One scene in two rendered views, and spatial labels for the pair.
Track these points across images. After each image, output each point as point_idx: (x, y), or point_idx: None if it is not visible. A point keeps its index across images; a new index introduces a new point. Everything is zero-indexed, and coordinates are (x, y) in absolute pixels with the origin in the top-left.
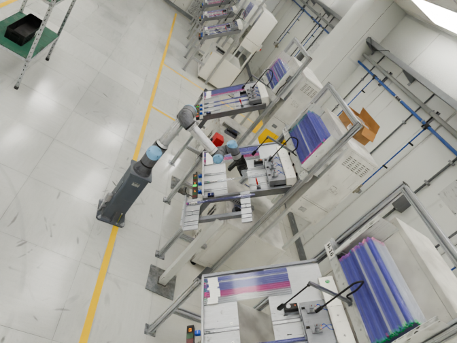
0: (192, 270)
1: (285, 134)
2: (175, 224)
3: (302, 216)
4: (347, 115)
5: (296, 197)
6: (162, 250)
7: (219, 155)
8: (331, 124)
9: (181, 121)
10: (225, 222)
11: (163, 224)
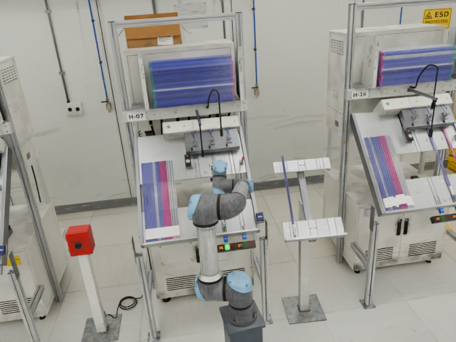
0: (258, 286)
1: (145, 116)
2: (195, 317)
3: None
4: (211, 20)
5: None
6: (269, 311)
7: (250, 180)
8: (167, 53)
9: (241, 209)
10: None
11: (207, 329)
